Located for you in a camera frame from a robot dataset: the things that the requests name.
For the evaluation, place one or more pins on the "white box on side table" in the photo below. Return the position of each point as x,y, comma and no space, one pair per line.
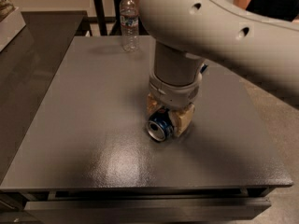
11,22

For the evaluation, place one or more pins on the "grey drawer front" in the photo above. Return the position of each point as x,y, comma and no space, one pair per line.
147,210

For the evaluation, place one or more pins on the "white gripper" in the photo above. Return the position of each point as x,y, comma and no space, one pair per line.
175,94

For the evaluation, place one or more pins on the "clear plastic water bottle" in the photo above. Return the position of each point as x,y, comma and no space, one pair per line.
129,25

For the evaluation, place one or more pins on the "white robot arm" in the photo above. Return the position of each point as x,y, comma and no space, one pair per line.
263,51

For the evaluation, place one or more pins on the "blue pepsi can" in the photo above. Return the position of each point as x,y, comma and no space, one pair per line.
159,125

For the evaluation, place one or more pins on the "dark blue snack packet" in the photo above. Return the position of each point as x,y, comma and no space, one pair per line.
203,68

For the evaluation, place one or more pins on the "black metal frame legs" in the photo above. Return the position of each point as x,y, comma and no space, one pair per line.
102,19

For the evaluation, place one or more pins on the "dark side table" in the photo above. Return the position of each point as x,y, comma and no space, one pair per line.
27,67

